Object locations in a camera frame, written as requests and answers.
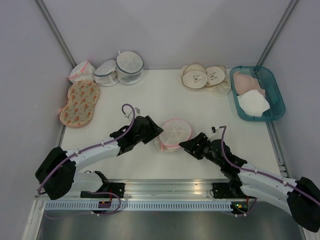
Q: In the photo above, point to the aluminium frame post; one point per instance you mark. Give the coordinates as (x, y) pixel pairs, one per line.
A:
(55, 31)
(277, 31)

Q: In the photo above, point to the white pink-zip mesh laundry bag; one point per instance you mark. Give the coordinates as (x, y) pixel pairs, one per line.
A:
(175, 131)

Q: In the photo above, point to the white bra in basket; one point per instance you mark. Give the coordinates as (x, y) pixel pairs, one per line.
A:
(253, 103)

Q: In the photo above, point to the left aluminium frame post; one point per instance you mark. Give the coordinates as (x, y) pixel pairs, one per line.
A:
(55, 31)

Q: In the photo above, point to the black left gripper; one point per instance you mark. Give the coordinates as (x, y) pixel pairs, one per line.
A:
(154, 131)

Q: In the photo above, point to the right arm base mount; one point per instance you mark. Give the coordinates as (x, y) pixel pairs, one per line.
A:
(228, 190)

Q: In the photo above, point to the white blue-trim tall laundry bag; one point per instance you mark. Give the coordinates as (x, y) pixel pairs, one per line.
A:
(129, 67)

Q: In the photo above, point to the white slotted cable duct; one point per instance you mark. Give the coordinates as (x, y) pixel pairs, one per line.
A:
(223, 206)

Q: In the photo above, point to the white blue-trim flat laundry bag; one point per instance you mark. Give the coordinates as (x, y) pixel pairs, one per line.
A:
(106, 74)

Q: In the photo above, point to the beige round laundry bag front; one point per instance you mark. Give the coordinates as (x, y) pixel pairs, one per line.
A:
(193, 76)

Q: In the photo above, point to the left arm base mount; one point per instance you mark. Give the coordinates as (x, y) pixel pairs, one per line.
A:
(117, 188)

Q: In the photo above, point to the teal plastic basket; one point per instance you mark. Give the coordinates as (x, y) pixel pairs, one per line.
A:
(267, 82)

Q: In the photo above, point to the white pink-trim corner laundry bag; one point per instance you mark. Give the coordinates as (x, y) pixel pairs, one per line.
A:
(83, 71)

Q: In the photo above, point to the beige round laundry bag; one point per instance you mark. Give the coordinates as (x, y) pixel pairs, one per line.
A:
(218, 83)
(193, 76)

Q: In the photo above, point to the aluminium mounting rail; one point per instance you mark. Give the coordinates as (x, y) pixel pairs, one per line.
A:
(134, 189)

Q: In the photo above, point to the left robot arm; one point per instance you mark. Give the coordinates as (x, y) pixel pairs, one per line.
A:
(61, 171)

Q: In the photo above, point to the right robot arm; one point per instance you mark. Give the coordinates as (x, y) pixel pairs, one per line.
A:
(299, 198)

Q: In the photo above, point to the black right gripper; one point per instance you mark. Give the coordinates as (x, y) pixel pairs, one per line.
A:
(194, 150)

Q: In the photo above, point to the pink bra in basket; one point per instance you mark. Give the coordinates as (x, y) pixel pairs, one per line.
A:
(244, 83)

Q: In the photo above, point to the beige round laundry bag rear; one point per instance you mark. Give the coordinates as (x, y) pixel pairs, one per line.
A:
(218, 83)

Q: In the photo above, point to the right aluminium frame post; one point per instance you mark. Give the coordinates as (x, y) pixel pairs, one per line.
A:
(277, 31)

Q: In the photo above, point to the floral beige bra pouch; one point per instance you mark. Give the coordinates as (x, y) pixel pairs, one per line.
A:
(82, 98)

